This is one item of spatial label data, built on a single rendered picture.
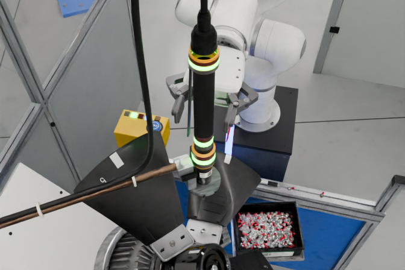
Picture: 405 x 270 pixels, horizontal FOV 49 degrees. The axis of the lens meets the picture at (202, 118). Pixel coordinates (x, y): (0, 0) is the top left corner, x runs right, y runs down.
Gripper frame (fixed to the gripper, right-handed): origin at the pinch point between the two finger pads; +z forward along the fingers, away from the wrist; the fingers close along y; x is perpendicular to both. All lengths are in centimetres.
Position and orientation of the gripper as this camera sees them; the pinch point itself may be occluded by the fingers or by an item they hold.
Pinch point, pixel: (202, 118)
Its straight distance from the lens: 73.6
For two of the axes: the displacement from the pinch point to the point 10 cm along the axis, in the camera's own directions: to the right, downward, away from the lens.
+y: -9.7, -1.9, 1.4
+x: 0.0, -6.1, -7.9
